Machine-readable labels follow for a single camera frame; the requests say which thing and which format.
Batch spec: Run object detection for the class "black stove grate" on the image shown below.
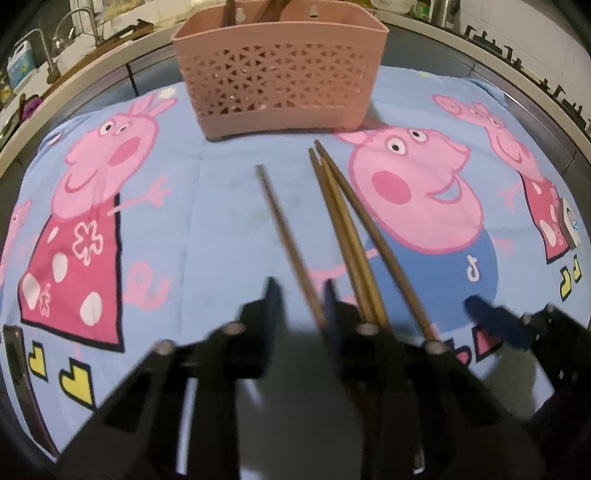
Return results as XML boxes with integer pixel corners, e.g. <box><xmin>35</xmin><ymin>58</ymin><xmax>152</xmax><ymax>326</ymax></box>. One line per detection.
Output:
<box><xmin>464</xmin><ymin>23</ymin><xmax>591</xmax><ymax>134</ymax></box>

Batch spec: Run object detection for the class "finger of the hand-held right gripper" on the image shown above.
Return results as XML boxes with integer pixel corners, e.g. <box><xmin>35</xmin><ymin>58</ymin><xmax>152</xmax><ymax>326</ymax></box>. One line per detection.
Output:
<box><xmin>464</xmin><ymin>295</ymin><xmax>531</xmax><ymax>350</ymax></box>

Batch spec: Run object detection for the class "blue cartoon pig printed blanket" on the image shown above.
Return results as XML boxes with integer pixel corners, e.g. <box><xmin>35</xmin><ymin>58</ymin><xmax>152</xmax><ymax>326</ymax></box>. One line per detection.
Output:
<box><xmin>0</xmin><ymin>65</ymin><xmax>591</xmax><ymax>480</ymax></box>

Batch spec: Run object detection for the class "large chrome sink faucet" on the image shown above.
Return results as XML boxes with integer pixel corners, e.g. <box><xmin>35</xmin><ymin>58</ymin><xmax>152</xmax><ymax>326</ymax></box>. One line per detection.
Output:
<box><xmin>53</xmin><ymin>7</ymin><xmax>102</xmax><ymax>47</ymax></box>

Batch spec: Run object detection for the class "light brown bamboo chopstick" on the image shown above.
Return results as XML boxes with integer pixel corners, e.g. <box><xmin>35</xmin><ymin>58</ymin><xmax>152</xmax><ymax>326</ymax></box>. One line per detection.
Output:
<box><xmin>318</xmin><ymin>157</ymin><xmax>391</xmax><ymax>326</ymax></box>
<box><xmin>314</xmin><ymin>140</ymin><xmax>438</xmax><ymax>342</ymax></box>
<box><xmin>308</xmin><ymin>148</ymin><xmax>375</xmax><ymax>324</ymax></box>

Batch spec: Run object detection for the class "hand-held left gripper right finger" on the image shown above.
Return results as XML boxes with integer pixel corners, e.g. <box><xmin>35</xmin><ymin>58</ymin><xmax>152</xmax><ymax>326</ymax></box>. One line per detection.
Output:
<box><xmin>323</xmin><ymin>279</ymin><xmax>546</xmax><ymax>480</ymax></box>

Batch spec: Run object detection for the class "wooden chopping board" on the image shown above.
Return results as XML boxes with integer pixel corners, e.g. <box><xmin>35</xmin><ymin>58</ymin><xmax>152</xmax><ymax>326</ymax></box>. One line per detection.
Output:
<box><xmin>69</xmin><ymin>21</ymin><xmax>155</xmax><ymax>70</ymax></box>

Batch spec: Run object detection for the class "black smartphone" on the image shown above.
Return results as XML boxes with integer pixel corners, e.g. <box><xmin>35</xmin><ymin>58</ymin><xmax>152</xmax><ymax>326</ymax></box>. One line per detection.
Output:
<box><xmin>2</xmin><ymin>324</ymin><xmax>61</xmax><ymax>462</ymax></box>

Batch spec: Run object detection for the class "pink perforated plastic basket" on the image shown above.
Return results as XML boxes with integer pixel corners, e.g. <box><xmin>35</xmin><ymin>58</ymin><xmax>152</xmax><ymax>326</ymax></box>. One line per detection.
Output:
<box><xmin>172</xmin><ymin>0</ymin><xmax>390</xmax><ymax>142</ymax></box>

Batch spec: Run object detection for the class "steel thermos kettle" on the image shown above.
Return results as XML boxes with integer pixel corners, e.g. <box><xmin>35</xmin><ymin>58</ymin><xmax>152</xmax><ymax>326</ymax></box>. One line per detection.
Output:
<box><xmin>434</xmin><ymin>0</ymin><xmax>462</xmax><ymax>26</ymax></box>

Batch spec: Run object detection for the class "reddish brown wooden chopstick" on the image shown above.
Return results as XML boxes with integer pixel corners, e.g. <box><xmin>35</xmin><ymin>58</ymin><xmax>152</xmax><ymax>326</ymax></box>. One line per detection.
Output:
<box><xmin>255</xmin><ymin>165</ymin><xmax>331</xmax><ymax>342</ymax></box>

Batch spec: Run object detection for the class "blue detergent bottle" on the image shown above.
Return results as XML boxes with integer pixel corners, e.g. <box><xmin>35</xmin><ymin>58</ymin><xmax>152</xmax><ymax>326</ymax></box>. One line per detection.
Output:
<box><xmin>7</xmin><ymin>39</ymin><xmax>38</xmax><ymax>90</ymax></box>

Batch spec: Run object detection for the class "white bowl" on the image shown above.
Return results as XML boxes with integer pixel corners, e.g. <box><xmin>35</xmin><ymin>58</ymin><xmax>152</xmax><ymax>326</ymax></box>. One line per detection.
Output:
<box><xmin>372</xmin><ymin>0</ymin><xmax>416</xmax><ymax>14</ymax></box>

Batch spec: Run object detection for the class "thin chrome faucet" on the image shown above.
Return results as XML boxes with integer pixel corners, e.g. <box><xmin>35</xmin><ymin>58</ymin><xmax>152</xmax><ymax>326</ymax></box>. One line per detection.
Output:
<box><xmin>14</xmin><ymin>28</ymin><xmax>61</xmax><ymax>84</ymax></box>

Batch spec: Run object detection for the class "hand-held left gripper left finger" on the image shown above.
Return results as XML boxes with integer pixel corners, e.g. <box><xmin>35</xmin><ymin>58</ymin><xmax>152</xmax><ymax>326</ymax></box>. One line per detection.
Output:
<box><xmin>60</xmin><ymin>277</ymin><xmax>283</xmax><ymax>480</ymax></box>

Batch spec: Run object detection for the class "small white device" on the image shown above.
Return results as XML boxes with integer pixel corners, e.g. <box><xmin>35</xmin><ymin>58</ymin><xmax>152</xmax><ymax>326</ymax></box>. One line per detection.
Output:
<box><xmin>558</xmin><ymin>198</ymin><xmax>581</xmax><ymax>252</ymax></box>

